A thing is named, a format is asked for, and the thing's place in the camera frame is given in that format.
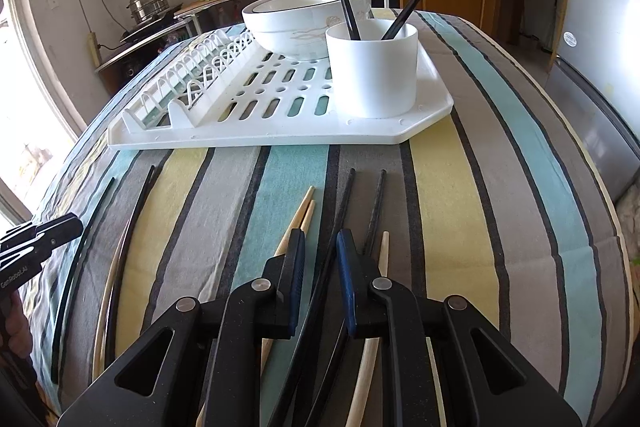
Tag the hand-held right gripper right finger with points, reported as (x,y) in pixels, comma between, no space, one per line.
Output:
(345,277)

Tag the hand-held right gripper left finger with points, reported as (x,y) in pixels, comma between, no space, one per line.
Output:
(296,272)

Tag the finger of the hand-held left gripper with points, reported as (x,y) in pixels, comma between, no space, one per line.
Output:
(62,226)

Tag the white cup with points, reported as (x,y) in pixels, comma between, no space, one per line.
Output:
(372,77)

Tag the person's left hand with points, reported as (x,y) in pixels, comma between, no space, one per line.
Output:
(19,329)

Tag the window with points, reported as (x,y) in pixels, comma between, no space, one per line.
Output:
(22,107)

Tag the white plastic dish rack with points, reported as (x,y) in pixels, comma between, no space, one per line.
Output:
(280,129)

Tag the striped tablecloth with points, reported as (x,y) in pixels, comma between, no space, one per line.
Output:
(475,207)

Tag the large white bowl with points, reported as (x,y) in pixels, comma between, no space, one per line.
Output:
(290,43)

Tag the steel steamer pot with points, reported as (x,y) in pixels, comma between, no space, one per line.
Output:
(147,4)

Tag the black-rimmed white bowl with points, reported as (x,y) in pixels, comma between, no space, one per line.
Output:
(300,4)

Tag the silver fridge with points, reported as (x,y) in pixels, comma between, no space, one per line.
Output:
(590,102)

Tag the wall power strip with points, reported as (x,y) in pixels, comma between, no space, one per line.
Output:
(92,49)

